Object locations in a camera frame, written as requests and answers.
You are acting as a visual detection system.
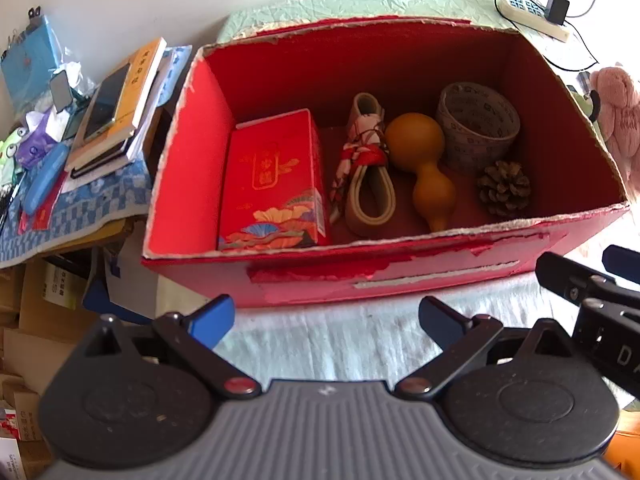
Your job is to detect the brown pine cone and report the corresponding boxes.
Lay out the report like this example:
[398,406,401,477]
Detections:
[476,160,532,219]

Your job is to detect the small red gift box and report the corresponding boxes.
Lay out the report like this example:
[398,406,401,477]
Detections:
[217,110,328,252]

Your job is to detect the printed packing tape roll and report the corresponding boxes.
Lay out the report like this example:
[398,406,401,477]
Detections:
[437,82,521,169]

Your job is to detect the brown bottle gourd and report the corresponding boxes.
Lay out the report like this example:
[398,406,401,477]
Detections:
[385,113,457,232]

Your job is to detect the cardboard boxes on floor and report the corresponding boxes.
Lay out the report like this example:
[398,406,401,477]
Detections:
[0,219,151,480]

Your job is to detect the blue patterned table cloth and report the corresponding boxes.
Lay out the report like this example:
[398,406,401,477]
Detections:
[1,46,191,268]

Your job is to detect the green plush toy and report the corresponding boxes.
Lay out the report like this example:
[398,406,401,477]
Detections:
[567,70,601,124]

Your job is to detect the pink teddy bear plush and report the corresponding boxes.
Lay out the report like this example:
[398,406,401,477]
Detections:
[590,66,640,192]

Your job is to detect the large red cardboard box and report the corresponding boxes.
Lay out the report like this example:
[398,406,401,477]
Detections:
[142,18,629,308]

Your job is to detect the blue glasses case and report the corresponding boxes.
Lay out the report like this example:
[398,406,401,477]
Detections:
[22,143,70,217]

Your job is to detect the yellow book stack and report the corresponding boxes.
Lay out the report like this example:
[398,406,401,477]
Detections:
[65,37,167,172]

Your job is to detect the smartphone on books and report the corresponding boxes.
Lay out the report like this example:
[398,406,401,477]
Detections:
[84,63,130,143]

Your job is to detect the purple tissue pack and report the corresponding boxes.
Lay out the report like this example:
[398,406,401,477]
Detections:
[15,106,70,170]

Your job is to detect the black charger adapter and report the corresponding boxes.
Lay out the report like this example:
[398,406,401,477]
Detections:
[544,0,570,25]

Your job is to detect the white power strip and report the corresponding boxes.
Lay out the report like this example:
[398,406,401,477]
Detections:
[497,0,570,42]

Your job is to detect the green frog toy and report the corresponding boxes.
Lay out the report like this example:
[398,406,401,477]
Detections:
[0,127,28,186]

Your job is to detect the blue paper bag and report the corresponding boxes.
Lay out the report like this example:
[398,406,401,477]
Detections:
[1,6,64,122]

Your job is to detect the black power cable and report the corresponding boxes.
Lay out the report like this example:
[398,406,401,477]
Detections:
[493,0,612,74]

